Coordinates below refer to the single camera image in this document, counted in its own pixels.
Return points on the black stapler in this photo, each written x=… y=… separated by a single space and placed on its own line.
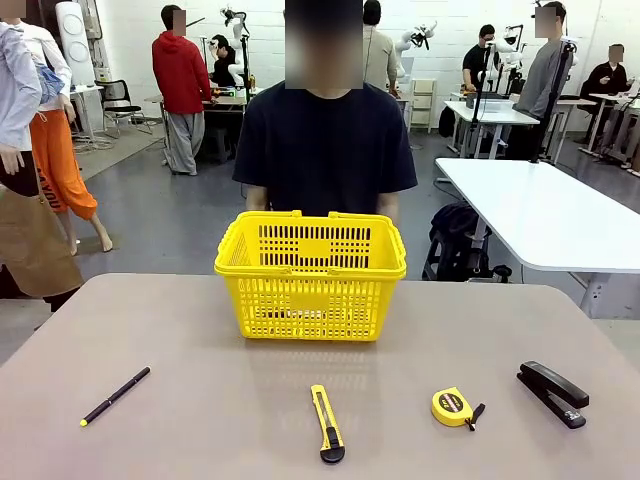
x=552 y=395

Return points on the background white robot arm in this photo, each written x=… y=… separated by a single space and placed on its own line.
x=412 y=40
x=510 y=50
x=237 y=50

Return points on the person's left forearm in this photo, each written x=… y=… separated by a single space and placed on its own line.
x=388 y=205

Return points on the person's right forearm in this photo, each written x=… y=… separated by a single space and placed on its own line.
x=256 y=197

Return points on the yellow plastic shopping basket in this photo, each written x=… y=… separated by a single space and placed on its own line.
x=310 y=305

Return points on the person in black t-shirt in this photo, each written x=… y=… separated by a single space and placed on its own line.
x=325 y=150

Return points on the person in beige top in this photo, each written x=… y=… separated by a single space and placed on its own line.
x=379 y=55

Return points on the seated person beside background robot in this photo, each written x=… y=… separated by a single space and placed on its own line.
x=222 y=65

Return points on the person in red hoodie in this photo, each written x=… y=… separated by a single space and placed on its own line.
x=179 y=70

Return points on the person in black shirt with headset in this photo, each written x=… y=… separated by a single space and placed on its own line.
x=477 y=60

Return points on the standing person in gray sweater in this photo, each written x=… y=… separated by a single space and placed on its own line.
x=542 y=80

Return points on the seated person in black jacket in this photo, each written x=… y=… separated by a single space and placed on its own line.
x=607 y=80

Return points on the black backpack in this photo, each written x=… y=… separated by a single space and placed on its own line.
x=452 y=235

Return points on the background wooden work desk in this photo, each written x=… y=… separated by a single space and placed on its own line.
x=225 y=102

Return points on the white shelf cart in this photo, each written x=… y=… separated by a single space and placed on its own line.
x=423 y=100

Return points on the yellow utility knife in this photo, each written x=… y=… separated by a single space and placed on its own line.
x=327 y=425

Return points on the yellow tape measure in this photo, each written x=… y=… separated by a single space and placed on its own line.
x=450 y=407

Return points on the white background table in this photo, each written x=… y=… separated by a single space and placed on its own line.
x=492 y=112

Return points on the large white table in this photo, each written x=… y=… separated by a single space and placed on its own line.
x=540 y=210

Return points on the thin black stand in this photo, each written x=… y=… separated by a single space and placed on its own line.
x=481 y=85

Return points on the black office chair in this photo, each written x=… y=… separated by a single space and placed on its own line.
x=117 y=100

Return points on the black pen with yellow tip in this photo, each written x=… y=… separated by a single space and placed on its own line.
x=116 y=396

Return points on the mannequin with orange pants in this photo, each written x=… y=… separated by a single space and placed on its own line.
x=57 y=150

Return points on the white tower air conditioner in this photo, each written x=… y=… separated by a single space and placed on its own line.
x=76 y=45

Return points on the mannequin in light blue shirt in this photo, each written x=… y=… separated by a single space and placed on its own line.
x=20 y=100

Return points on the tall black camera stand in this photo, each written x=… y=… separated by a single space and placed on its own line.
x=554 y=100

